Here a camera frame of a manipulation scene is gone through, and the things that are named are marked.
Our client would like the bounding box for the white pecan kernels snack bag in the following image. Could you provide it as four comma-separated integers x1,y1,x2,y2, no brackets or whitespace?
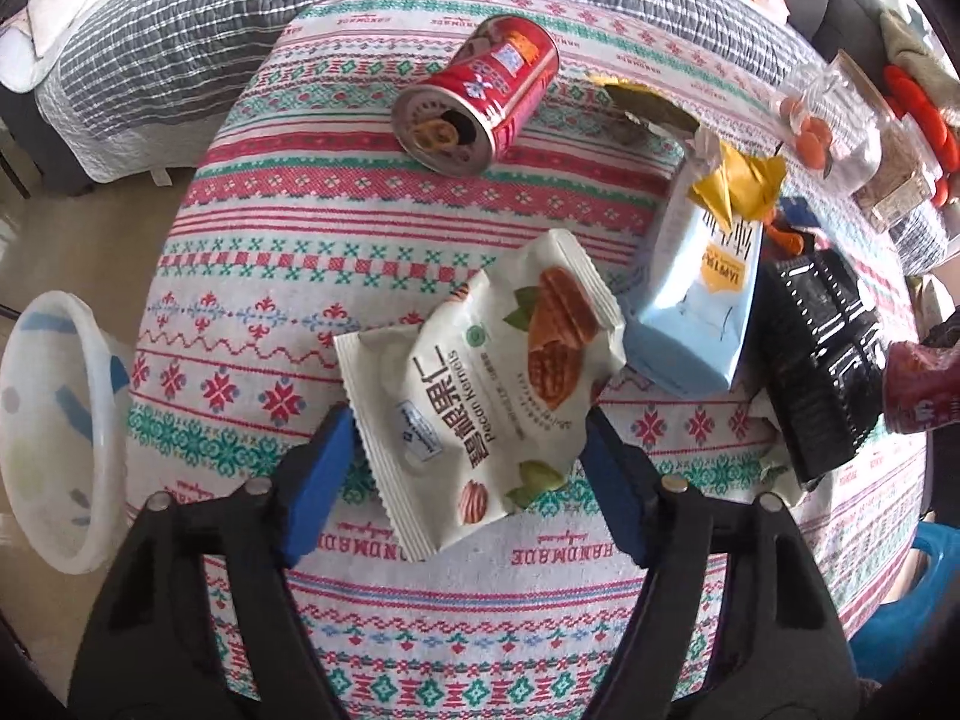
335,229,626,561

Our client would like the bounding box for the yellow wrapper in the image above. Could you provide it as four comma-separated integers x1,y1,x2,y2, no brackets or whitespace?
686,140,788,232

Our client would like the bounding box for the white plastic trash bin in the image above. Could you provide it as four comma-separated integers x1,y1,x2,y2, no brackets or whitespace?
2,291,132,575

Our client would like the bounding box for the blue plastic stool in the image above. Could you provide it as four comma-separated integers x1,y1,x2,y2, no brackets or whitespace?
850,522,958,683

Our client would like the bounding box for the light blue snack bag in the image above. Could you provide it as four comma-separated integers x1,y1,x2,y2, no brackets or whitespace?
615,128,763,398

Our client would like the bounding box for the black plastic tray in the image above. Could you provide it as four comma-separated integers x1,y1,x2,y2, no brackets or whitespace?
748,249,884,488

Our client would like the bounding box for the red wrapper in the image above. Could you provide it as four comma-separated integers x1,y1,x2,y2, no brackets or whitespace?
882,341,960,434

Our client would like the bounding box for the orange peel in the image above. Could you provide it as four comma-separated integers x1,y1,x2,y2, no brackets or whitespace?
763,210,805,259

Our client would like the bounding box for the patterned christmas tablecloth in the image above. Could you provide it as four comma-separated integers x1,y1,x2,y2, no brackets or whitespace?
122,0,936,720

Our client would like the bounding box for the clear jar of nuts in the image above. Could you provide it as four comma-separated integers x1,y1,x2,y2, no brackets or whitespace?
853,83,940,232

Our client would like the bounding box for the glass teapot with oranges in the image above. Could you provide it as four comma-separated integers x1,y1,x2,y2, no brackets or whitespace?
775,50,885,195

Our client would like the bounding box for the grey striped quilt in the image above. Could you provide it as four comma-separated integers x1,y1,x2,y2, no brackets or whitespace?
34,0,818,190

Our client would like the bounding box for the brown torn foil wrapper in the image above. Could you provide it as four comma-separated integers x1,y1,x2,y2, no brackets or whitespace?
587,75,700,140

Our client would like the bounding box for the red orange cushion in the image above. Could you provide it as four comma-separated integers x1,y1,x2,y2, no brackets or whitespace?
882,64,958,210

